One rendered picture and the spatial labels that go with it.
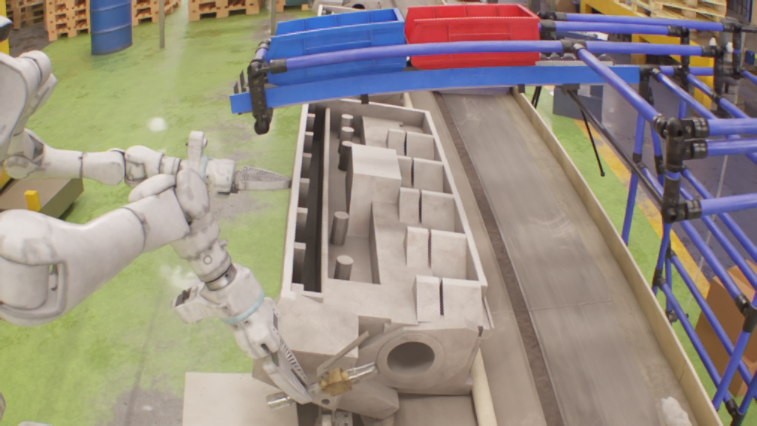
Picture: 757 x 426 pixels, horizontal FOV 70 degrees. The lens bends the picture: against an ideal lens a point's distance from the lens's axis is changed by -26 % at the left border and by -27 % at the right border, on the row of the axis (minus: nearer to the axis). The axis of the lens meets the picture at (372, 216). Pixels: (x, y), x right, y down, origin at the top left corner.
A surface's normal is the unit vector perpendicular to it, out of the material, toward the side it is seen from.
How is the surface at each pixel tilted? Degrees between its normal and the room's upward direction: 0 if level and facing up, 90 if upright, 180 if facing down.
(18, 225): 21
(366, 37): 92
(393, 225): 10
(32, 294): 102
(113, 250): 75
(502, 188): 0
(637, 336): 1
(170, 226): 67
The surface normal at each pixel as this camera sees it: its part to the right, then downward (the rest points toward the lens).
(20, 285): 0.50, 0.46
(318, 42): 0.05, 0.51
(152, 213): 0.81, -0.46
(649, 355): -0.02, -0.88
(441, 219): 0.18, -0.52
